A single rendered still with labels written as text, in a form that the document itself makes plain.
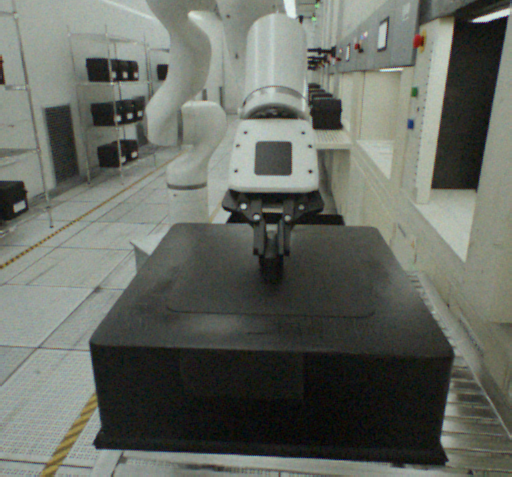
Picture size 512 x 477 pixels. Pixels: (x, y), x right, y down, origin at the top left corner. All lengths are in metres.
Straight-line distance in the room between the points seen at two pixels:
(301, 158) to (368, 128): 2.43
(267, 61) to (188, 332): 0.34
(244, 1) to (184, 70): 0.42
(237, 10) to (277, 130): 0.23
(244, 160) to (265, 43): 0.17
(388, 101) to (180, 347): 2.65
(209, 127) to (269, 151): 0.72
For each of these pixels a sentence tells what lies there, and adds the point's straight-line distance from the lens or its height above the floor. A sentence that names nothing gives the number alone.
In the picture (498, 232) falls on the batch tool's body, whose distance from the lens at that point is 0.75.
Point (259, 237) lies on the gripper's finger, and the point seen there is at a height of 1.09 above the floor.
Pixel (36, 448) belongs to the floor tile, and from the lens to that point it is 1.87.
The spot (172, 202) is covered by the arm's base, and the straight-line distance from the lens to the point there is 1.23.
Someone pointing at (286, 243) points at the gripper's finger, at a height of 1.08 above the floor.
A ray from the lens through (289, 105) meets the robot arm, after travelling 0.51.
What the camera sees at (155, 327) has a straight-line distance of 0.37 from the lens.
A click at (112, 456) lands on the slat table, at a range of 0.69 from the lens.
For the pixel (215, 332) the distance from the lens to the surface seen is 0.35.
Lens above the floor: 1.25
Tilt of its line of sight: 19 degrees down
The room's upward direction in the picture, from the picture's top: straight up
